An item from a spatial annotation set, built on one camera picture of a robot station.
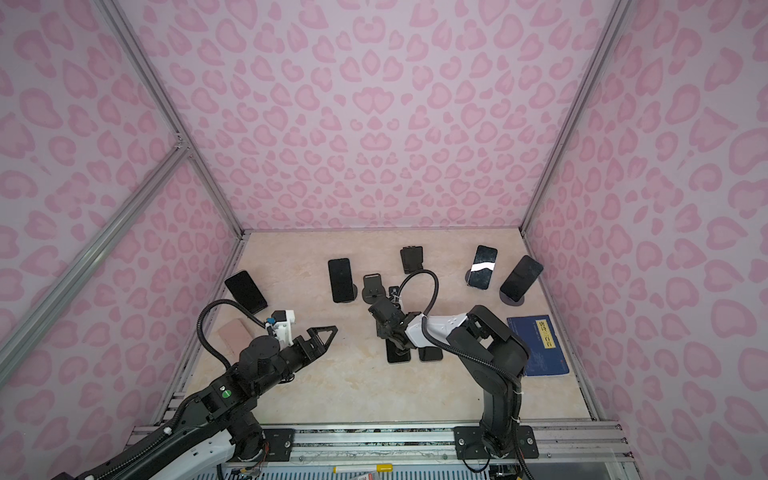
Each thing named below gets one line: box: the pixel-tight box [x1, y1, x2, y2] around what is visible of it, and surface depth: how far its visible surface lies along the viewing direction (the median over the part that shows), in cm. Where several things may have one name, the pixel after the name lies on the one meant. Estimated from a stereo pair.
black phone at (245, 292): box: [224, 270, 268, 314], surface depth 93 cm
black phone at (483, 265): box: [468, 245, 498, 290], surface depth 102 cm
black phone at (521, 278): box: [500, 255, 544, 302], surface depth 96 cm
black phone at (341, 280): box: [328, 258, 355, 303], surface depth 97 cm
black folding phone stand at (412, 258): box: [400, 246, 423, 274], surface depth 109 cm
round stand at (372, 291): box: [362, 273, 386, 305], surface depth 98 cm
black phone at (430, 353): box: [418, 346, 443, 361], surface depth 90 cm
